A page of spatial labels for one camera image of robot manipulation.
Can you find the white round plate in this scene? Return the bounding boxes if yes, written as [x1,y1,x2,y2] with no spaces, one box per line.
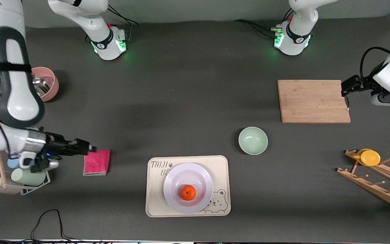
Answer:
[163,163,214,215]

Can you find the orange mandarin fruit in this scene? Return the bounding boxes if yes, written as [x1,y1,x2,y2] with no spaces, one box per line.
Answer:
[180,184,197,201]

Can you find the pink folded cloth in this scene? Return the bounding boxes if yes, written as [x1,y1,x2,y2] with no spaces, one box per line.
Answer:
[83,149,111,176]

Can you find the wooden cutting board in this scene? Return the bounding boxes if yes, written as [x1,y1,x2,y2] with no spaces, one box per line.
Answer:
[277,80,351,124]

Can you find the green cup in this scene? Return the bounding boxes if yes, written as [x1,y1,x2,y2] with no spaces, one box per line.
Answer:
[11,168,46,186]

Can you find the pink bowl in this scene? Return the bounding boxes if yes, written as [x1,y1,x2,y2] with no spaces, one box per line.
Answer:
[30,67,60,103]

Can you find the metal scoop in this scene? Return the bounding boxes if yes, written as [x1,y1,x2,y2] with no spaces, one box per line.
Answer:
[31,74,51,97]

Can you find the yellow cup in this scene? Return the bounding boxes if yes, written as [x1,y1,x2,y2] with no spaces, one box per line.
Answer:
[352,148,381,166]

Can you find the cream tray with bear print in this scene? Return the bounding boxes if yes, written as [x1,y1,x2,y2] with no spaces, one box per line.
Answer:
[146,155,231,218]

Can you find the wooden peg drying rack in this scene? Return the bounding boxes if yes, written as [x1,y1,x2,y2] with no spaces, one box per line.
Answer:
[337,149,390,214]

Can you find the pale green bowl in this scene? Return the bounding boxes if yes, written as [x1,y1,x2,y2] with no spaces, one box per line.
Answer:
[238,127,268,156]

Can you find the white wire cup rack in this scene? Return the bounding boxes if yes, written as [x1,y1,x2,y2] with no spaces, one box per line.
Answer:
[0,151,51,196]

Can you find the black looped table cable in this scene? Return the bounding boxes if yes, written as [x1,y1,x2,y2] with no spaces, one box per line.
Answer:
[29,209,79,243]

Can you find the black left arm base cable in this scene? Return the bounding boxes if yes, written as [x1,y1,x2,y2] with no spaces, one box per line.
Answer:
[234,7,294,40]

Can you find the black arm base cable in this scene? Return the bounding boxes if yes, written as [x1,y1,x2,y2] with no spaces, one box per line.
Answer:
[106,3,140,44]
[234,7,294,40]

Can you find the black right arm base cable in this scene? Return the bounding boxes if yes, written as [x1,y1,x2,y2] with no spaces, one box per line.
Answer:
[106,3,140,44]

